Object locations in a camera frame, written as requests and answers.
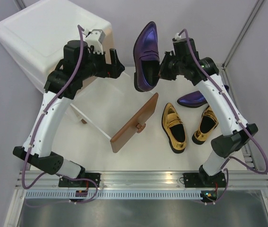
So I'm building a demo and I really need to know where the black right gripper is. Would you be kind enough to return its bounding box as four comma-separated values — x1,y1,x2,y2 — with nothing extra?
154,51,186,80

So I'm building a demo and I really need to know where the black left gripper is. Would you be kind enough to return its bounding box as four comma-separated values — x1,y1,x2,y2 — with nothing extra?
78,46,124,81

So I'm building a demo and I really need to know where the purple metallic loafer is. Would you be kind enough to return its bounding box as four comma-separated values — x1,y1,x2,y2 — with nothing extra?
176,85,230,108
133,21,160,92

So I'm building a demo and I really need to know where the brown-front pulled-out drawer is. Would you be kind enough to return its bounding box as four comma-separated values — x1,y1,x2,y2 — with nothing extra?
71,67,158,153

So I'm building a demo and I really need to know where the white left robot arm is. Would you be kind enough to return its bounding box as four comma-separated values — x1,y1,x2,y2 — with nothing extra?
13,40,125,187

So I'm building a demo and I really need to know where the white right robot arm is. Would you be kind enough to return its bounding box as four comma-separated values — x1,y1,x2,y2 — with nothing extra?
159,38,258,187

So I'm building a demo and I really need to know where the white plastic shoe cabinet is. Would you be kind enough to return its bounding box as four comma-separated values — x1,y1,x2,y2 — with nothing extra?
0,0,108,92

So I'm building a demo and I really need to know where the beige upper drawer front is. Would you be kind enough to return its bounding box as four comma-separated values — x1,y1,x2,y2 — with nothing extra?
102,22,115,52

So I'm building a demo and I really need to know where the gold metallic loafer left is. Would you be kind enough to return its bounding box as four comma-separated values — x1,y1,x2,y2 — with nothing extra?
161,103,187,154

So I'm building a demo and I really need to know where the gold metallic loafer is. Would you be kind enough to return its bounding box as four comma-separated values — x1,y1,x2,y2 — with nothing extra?
192,105,219,145
161,103,187,154

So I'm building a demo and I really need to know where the gold metallic loafer right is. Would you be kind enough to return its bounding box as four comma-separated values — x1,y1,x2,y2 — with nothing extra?
192,105,219,145

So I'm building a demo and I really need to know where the brown lower drawer knob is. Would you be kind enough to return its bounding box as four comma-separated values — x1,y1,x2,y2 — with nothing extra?
136,123,146,133

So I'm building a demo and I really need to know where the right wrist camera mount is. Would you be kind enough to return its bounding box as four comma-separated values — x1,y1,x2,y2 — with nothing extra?
173,33,182,42

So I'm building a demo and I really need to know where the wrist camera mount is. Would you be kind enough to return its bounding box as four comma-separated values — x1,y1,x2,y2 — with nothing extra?
85,29,105,54
173,33,182,42

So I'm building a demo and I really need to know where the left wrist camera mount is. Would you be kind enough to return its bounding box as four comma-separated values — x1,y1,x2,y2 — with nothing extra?
85,29,105,54

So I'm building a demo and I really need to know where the aluminium corner frame post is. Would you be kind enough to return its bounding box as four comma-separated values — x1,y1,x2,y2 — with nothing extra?
222,0,266,69

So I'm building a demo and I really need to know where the aluminium mounting rail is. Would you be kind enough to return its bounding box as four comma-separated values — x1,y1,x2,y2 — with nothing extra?
15,170,268,189

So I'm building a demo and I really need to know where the aluminium left frame post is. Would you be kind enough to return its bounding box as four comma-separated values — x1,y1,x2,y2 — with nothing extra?
13,0,26,10

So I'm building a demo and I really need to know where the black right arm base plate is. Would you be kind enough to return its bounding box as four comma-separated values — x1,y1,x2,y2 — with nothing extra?
182,172,226,188

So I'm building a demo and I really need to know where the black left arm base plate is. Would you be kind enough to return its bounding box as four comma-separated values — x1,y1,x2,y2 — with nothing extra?
58,172,101,188

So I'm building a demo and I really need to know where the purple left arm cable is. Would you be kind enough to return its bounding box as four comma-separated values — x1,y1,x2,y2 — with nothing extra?
21,24,99,190

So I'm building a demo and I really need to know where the white slotted cable duct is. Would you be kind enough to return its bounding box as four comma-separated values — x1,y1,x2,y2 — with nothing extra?
26,190,203,200

